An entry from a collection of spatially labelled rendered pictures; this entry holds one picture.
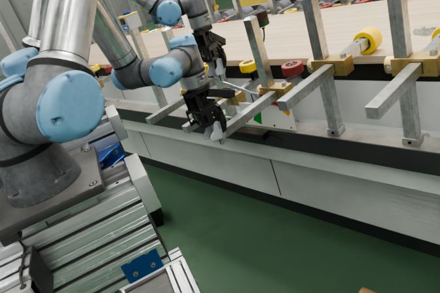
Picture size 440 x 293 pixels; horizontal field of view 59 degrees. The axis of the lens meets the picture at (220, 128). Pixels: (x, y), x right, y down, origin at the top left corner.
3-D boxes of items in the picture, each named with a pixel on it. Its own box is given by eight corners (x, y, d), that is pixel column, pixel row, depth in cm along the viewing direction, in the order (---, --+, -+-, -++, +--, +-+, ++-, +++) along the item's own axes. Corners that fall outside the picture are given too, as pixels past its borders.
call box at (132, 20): (131, 31, 183) (124, 16, 180) (124, 33, 188) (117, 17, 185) (143, 26, 187) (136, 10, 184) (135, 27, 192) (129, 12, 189)
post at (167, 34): (200, 125, 186) (164, 29, 167) (195, 124, 189) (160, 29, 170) (205, 121, 188) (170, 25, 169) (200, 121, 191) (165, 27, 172)
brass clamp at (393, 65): (437, 78, 97) (435, 59, 95) (384, 77, 107) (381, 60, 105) (446, 67, 100) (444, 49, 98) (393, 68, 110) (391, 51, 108)
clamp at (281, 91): (287, 101, 137) (283, 88, 135) (258, 99, 147) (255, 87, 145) (295, 94, 141) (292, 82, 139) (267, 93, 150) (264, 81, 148)
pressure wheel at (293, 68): (300, 95, 144) (293, 67, 140) (283, 94, 150) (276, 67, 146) (312, 86, 149) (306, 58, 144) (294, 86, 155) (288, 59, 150)
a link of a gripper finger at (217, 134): (211, 152, 122) (202, 126, 119) (224, 142, 126) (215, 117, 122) (218, 153, 120) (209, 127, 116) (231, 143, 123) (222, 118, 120)
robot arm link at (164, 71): (143, 93, 104) (163, 78, 113) (179, 87, 99) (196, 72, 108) (132, 67, 101) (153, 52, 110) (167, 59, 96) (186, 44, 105)
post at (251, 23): (283, 138, 150) (249, 17, 131) (275, 137, 153) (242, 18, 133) (288, 134, 152) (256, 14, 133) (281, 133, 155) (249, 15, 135)
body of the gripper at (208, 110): (190, 127, 120) (177, 93, 116) (209, 114, 125) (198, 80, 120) (207, 130, 115) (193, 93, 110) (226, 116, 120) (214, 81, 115)
